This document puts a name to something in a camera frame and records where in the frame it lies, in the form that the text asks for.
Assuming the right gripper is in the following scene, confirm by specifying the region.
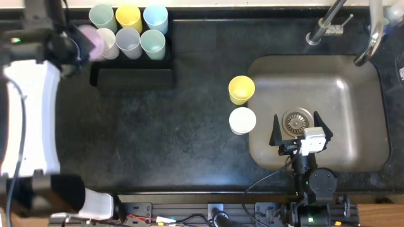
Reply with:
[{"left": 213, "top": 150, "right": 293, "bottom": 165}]
[{"left": 269, "top": 110, "right": 334, "bottom": 156}]

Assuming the pink cup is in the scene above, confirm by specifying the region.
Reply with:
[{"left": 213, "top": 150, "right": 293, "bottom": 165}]
[{"left": 78, "top": 24, "right": 105, "bottom": 61}]

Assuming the blue soap bottle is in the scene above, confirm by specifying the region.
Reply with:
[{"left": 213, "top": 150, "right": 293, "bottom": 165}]
[{"left": 367, "top": 1, "right": 404, "bottom": 36}]

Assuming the grey cup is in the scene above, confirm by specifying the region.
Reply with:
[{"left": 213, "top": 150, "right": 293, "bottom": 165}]
[{"left": 115, "top": 27, "right": 143, "bottom": 60}]

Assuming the steel sink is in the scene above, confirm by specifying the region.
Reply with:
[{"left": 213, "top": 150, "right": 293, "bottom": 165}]
[{"left": 247, "top": 55, "right": 391, "bottom": 173}]

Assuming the yellow cup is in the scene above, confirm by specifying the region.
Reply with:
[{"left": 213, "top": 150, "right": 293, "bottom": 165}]
[
  {"left": 228, "top": 75, "right": 256, "bottom": 106},
  {"left": 115, "top": 4, "right": 143, "bottom": 34}
]

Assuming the green cup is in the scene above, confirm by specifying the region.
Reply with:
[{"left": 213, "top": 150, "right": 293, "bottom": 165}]
[
  {"left": 88, "top": 3, "right": 118, "bottom": 34},
  {"left": 140, "top": 29, "right": 167, "bottom": 61}
]

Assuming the steel tap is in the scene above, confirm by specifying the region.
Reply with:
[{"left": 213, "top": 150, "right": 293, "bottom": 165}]
[{"left": 305, "top": 0, "right": 386, "bottom": 67}]

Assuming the blue cup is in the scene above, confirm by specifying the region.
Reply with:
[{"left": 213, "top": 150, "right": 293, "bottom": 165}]
[{"left": 143, "top": 4, "right": 169, "bottom": 35}]

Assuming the mounting rail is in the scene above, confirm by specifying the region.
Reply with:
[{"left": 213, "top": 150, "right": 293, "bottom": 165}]
[{"left": 47, "top": 201, "right": 360, "bottom": 227}]

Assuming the white cup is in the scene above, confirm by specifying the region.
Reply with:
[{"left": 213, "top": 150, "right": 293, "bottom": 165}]
[
  {"left": 229, "top": 107, "right": 257, "bottom": 136},
  {"left": 97, "top": 27, "right": 121, "bottom": 61}
]

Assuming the black cable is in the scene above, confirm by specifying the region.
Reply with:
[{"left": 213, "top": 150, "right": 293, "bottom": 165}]
[
  {"left": 5, "top": 78, "right": 28, "bottom": 227},
  {"left": 241, "top": 143, "right": 302, "bottom": 227}
]

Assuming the black tray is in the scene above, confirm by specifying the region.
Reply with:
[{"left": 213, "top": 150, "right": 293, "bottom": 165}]
[
  {"left": 90, "top": 61, "right": 175, "bottom": 90},
  {"left": 90, "top": 12, "right": 174, "bottom": 69}
]

